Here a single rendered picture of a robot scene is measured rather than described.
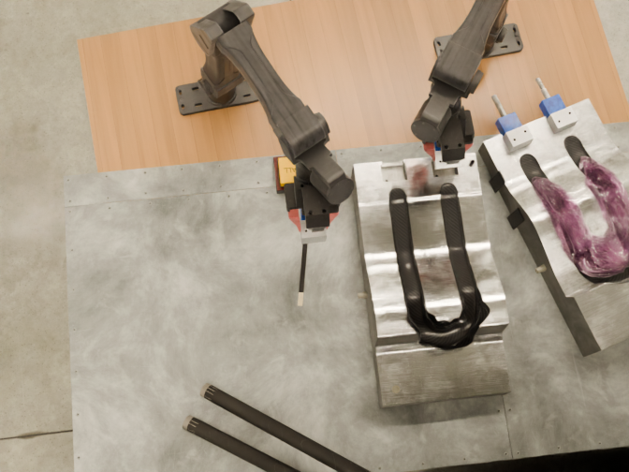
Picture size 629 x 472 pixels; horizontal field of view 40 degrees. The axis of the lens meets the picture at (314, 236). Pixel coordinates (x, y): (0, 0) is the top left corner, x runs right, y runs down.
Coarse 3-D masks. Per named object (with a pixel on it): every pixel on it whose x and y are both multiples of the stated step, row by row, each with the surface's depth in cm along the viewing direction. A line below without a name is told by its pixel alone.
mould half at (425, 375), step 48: (384, 192) 178; (432, 192) 179; (480, 192) 179; (384, 240) 176; (432, 240) 177; (480, 240) 177; (384, 288) 170; (432, 288) 170; (480, 288) 170; (384, 336) 166; (480, 336) 173; (384, 384) 171; (432, 384) 171; (480, 384) 171
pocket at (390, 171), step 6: (402, 162) 181; (384, 168) 182; (390, 168) 183; (396, 168) 183; (402, 168) 183; (384, 174) 182; (390, 174) 182; (396, 174) 182; (402, 174) 182; (384, 180) 182; (390, 180) 182; (396, 180) 182
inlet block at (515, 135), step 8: (496, 96) 188; (496, 104) 187; (504, 112) 187; (512, 112) 186; (504, 120) 185; (512, 120) 185; (504, 128) 185; (512, 128) 185; (520, 128) 183; (528, 128) 184; (504, 136) 185; (512, 136) 183; (520, 136) 183; (528, 136) 183; (512, 144) 182; (520, 144) 183
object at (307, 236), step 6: (300, 210) 171; (300, 216) 171; (300, 222) 169; (300, 228) 169; (300, 234) 171; (306, 234) 168; (312, 234) 168; (318, 234) 168; (324, 234) 168; (300, 240) 173; (306, 240) 170; (312, 240) 171; (318, 240) 172; (324, 240) 172
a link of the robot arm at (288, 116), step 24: (192, 24) 153; (216, 24) 146; (240, 24) 147; (240, 48) 147; (264, 72) 147; (264, 96) 148; (288, 96) 148; (288, 120) 148; (312, 120) 148; (288, 144) 148; (312, 144) 150
